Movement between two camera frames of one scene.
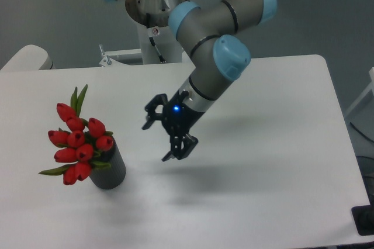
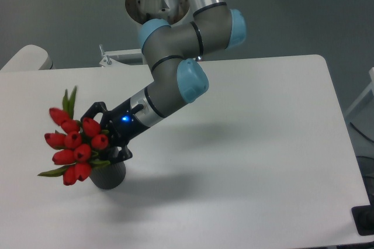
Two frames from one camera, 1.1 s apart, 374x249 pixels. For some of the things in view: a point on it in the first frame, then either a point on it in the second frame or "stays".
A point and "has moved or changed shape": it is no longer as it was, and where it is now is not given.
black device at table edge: (363, 218) stays
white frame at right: (370, 87) stays
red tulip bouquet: (79, 145) has moved or changed shape
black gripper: (178, 119) -> (123, 125)
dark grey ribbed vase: (111, 177) stays
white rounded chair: (29, 58) stays
